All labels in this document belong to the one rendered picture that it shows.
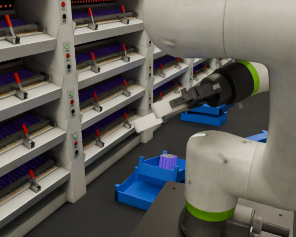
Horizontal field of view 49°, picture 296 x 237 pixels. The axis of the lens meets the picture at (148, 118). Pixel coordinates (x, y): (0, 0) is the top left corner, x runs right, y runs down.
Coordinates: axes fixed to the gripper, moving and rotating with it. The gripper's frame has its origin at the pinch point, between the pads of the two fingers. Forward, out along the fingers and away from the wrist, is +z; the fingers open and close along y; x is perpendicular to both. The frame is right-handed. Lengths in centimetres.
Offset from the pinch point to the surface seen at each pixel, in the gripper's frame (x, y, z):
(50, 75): 37, 63, 4
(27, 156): 11, 63, 24
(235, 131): -18, 127, -106
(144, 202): -25, 77, -14
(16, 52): 42, 43, 15
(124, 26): 55, 77, -41
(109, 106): 23, 92, -21
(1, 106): 27, 48, 26
